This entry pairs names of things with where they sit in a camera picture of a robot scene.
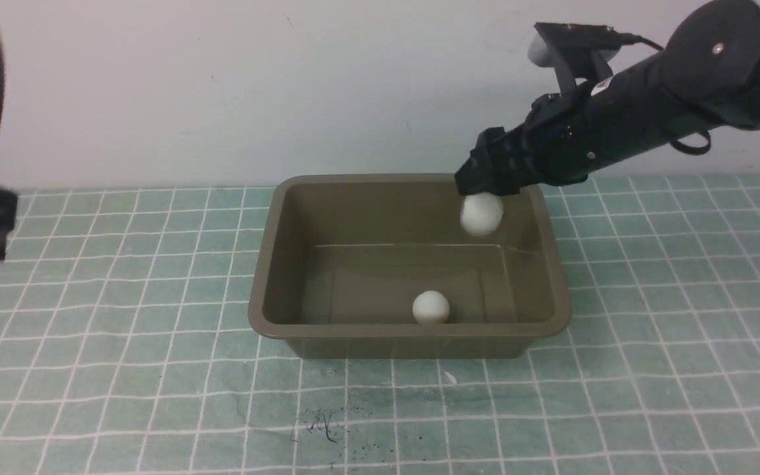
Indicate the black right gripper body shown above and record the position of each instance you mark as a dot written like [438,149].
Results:
[553,146]

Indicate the teal grid cutting mat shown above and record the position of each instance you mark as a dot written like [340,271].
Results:
[125,347]

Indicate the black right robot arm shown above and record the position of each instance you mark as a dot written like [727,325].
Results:
[621,95]

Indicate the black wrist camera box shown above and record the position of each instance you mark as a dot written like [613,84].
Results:
[575,51]

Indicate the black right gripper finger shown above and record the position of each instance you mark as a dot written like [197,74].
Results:
[491,167]

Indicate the olive green plastic bin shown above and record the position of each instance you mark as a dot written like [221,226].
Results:
[343,256]

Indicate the white ping-pong ball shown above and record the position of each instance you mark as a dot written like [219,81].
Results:
[481,214]
[431,308]

